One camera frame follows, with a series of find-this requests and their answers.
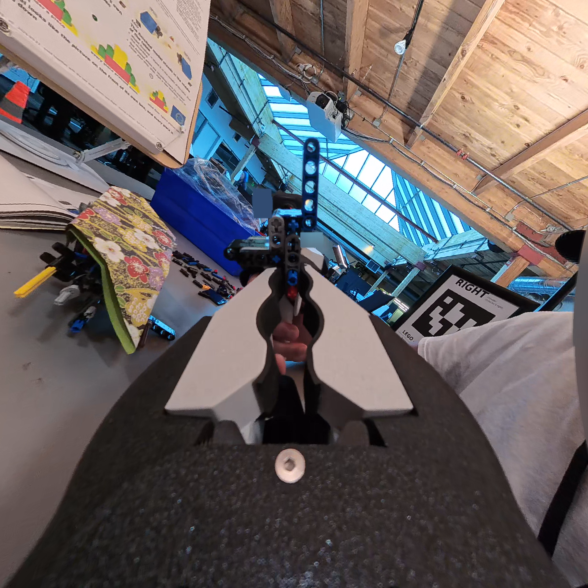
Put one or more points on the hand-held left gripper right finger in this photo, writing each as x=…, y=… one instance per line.
x=363, y=363

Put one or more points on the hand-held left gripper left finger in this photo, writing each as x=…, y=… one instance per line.
x=220, y=363

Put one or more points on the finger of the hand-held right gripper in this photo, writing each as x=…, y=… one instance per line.
x=316, y=261

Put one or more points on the small lego assembly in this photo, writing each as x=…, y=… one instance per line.
x=287, y=248

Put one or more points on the pile of small lego pins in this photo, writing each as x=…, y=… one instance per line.
x=213, y=296

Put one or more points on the lego instruction booklet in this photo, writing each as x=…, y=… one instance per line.
x=27, y=202

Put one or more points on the person's right hand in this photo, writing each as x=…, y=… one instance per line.
x=291, y=342

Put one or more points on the clear plastic bag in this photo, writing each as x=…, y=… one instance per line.
x=216, y=188

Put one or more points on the blue plastic bin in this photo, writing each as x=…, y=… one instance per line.
x=193, y=216

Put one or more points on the black framed marker sign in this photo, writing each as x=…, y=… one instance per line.
x=459, y=312

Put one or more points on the person's white shirt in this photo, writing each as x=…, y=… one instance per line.
x=505, y=390

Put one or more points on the floral patterned cloth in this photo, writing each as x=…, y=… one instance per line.
x=128, y=248

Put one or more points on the instruction sheet board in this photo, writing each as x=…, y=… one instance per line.
x=115, y=69

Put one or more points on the white board stand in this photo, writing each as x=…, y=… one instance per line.
x=46, y=151

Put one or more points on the orange traffic cone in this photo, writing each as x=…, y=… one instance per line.
x=16, y=99

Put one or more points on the white ceiling camera device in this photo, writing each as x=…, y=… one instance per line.
x=324, y=117

